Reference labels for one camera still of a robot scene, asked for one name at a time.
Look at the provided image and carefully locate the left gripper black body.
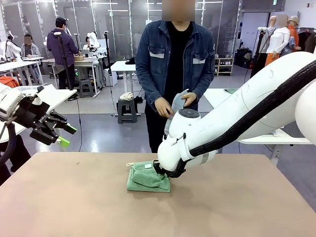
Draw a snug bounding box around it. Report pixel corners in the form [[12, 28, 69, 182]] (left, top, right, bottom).
[[14, 95, 54, 131]]

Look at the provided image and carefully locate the gray towel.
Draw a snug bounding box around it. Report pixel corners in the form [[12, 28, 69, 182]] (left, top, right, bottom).
[[164, 88, 190, 135]]

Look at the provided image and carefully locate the person's left denim forearm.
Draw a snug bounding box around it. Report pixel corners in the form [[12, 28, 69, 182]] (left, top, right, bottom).
[[191, 76, 215, 102]]

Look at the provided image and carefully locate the person's right hand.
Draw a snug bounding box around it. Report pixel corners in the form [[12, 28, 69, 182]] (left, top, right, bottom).
[[155, 97, 175, 119]]

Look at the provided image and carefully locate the person's left hand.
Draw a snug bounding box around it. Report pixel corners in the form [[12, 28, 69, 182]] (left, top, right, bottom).
[[181, 91, 198, 107]]

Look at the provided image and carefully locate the translucent plastic storage bin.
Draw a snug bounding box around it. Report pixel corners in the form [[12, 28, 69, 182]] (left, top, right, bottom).
[[15, 85, 40, 97]]

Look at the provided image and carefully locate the white side table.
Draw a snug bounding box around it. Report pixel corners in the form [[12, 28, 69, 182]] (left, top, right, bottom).
[[0, 83, 78, 144], [203, 88, 313, 165]]

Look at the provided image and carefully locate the orange garment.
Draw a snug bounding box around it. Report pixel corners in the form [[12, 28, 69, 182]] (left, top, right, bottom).
[[0, 76, 20, 87]]

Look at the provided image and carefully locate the gray plastic step stool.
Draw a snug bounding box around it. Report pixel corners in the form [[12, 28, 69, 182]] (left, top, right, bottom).
[[117, 98, 138, 124], [79, 79, 96, 98]]

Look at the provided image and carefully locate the white workbench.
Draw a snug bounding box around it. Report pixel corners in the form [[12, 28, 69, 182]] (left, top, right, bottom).
[[0, 56, 45, 86]]

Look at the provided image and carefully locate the seated person gray jacket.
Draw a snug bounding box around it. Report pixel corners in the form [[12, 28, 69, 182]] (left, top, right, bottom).
[[21, 34, 41, 59]]

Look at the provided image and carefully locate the white computer case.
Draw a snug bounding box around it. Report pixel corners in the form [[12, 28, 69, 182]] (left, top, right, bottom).
[[104, 69, 119, 87]]

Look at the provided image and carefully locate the cream cloth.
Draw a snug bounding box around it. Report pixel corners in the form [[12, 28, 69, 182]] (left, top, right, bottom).
[[119, 92, 135, 102]]

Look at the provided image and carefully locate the man in purple jacket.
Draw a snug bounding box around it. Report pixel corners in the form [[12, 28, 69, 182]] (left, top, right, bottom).
[[46, 16, 80, 90]]

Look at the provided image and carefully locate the white office desk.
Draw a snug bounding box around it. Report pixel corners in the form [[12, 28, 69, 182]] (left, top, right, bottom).
[[110, 60, 138, 117]]

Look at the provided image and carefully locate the black tripod with white head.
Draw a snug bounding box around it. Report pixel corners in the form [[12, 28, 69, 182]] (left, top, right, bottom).
[[53, 31, 75, 91]]

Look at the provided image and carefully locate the person in denim jacket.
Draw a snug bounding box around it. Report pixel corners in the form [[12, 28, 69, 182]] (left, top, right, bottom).
[[135, 0, 216, 154]]

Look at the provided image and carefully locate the wooden shoe shelf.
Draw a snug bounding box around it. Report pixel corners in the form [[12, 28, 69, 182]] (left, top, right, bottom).
[[214, 57, 235, 77]]

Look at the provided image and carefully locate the black luggage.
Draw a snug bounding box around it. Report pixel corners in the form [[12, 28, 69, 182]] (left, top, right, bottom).
[[234, 48, 253, 69]]

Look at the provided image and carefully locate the mannequin with gray top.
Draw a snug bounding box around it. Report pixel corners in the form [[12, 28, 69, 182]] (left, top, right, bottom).
[[259, 16, 277, 54]]

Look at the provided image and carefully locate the mannequin with tan hat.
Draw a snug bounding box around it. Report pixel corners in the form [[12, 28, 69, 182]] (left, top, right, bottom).
[[287, 15, 301, 52]]

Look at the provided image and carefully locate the clothes rack with dark garments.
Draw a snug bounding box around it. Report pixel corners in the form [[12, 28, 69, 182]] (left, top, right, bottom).
[[296, 27, 316, 54]]

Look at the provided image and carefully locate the black left arm hose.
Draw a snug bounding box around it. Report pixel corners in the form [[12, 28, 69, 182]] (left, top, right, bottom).
[[0, 122, 17, 168]]

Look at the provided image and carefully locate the metal frame workbench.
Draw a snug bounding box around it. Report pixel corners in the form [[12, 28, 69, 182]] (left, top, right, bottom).
[[41, 56, 107, 96]]

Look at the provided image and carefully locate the black right arm cable sleeve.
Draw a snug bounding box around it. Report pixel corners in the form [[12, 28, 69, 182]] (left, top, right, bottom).
[[162, 60, 316, 178]]

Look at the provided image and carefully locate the black camera pole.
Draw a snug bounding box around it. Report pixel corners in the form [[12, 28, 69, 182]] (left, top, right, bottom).
[[103, 31, 113, 75]]

